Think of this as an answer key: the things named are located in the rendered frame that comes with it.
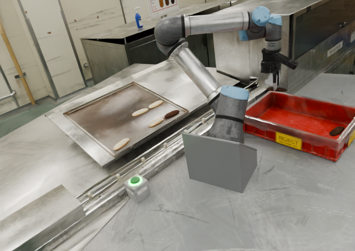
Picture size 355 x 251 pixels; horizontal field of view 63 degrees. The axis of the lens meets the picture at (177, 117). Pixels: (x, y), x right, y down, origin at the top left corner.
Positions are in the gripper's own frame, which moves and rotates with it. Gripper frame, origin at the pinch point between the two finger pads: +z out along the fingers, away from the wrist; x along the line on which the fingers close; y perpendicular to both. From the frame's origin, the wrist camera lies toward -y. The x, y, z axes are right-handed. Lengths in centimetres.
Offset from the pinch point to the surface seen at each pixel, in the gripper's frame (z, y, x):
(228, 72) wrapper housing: 7, 40, -32
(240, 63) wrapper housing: -1.4, 29.8, -28.8
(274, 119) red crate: 16.7, -0.1, 4.1
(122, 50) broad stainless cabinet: 10, 181, -86
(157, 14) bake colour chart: -31, 100, -46
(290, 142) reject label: 14.2, -12.8, 27.2
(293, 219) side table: 18, -23, 66
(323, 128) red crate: 16.8, -23.5, 7.1
